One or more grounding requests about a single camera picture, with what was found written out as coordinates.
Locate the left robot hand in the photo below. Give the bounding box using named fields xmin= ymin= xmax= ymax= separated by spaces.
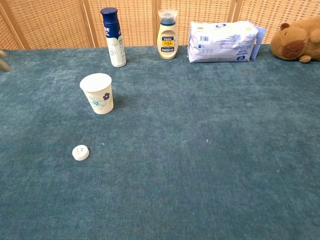
xmin=0 ymin=49 xmax=11 ymax=73

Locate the floral white paper cup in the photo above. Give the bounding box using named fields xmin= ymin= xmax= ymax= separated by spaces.
xmin=79 ymin=72 xmax=115 ymax=115

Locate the blue capped white bottle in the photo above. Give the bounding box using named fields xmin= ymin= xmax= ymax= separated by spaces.
xmin=100 ymin=7 xmax=127 ymax=68

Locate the white bottle cap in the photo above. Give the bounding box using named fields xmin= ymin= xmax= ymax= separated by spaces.
xmin=71 ymin=144 xmax=90 ymax=162

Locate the cream squeeze sauce bottle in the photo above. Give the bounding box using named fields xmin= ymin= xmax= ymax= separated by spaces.
xmin=157 ymin=9 xmax=179 ymax=60

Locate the woven rattan folding screen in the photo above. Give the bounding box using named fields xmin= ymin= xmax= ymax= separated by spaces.
xmin=0 ymin=0 xmax=320 ymax=50

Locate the blue table cloth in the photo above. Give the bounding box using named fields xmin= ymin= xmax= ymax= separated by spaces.
xmin=0 ymin=44 xmax=320 ymax=240

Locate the white tissue pack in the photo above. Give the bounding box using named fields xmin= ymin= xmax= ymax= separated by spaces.
xmin=187 ymin=20 xmax=267 ymax=63

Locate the brown capybara plush toy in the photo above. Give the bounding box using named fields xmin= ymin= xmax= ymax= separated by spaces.
xmin=270 ymin=16 xmax=320 ymax=63

